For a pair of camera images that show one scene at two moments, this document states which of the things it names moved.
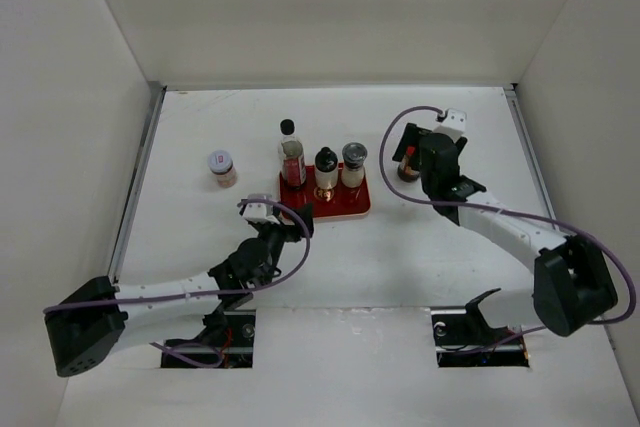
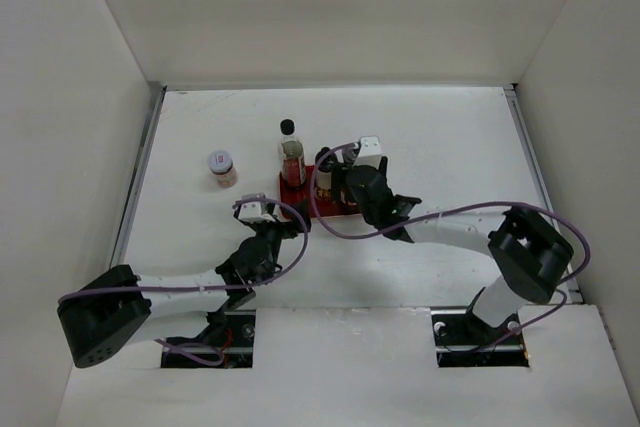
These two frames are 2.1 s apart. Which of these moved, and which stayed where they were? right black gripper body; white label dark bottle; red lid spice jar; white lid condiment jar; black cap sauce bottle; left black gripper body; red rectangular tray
Moved: red lid spice jar; right black gripper body
Stayed: white lid condiment jar; left black gripper body; black cap sauce bottle; red rectangular tray; white label dark bottle
